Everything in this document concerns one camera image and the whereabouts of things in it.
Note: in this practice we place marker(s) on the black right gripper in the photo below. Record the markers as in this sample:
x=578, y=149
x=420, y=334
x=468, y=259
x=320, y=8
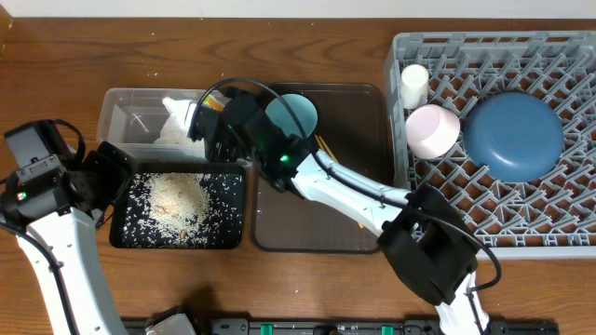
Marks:
x=218, y=154

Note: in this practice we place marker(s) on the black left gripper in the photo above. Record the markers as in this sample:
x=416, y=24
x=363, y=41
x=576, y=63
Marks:
x=117, y=167

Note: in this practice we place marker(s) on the yellow green snack wrapper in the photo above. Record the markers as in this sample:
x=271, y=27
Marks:
x=213, y=103

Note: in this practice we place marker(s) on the white napkin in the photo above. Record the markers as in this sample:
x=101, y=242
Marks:
x=175, y=130

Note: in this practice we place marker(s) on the light blue small bowl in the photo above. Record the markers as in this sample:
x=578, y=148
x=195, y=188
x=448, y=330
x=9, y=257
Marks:
x=304, y=110

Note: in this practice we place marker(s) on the pile of rice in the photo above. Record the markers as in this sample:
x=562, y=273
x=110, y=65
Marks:
x=179, y=205

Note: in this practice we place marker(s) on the wooden chopstick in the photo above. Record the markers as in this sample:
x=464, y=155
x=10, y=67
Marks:
x=320, y=143
x=328, y=150

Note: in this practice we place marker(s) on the cream cup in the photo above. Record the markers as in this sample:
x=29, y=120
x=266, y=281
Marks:
x=414, y=85

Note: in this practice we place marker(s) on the grey dishwasher rack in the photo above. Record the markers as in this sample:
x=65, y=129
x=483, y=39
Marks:
x=550, y=218

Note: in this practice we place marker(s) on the dark blue plate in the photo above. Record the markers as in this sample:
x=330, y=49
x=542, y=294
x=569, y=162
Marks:
x=518, y=137

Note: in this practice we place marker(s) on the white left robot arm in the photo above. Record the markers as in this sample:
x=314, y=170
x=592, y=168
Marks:
x=62, y=249

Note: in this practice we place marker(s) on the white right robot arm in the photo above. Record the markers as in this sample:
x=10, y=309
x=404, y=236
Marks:
x=430, y=249

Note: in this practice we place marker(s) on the clear plastic bin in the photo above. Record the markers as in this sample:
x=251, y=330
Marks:
x=132, y=118

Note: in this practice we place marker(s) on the black tray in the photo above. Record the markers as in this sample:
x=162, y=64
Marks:
x=181, y=209

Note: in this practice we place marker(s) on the brown serving tray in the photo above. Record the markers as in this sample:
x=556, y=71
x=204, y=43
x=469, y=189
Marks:
x=352, y=122

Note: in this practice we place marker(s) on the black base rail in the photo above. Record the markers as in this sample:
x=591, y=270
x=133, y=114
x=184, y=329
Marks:
x=181, y=324

